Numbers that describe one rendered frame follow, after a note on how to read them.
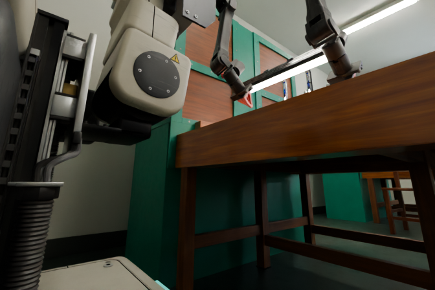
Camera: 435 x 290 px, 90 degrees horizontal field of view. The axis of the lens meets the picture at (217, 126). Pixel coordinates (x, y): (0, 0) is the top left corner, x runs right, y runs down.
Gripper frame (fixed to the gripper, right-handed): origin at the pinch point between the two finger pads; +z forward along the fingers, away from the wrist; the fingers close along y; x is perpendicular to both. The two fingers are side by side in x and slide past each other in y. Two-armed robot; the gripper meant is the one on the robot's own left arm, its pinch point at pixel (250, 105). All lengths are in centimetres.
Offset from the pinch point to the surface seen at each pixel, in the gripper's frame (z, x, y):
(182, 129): -5.8, 11.9, 42.3
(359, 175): 232, -167, 53
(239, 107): 14, -38, 42
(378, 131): 4, 29, -51
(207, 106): -3.9, -14.7, 43.4
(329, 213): 265, -123, 100
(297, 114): -1.7, 22.3, -32.1
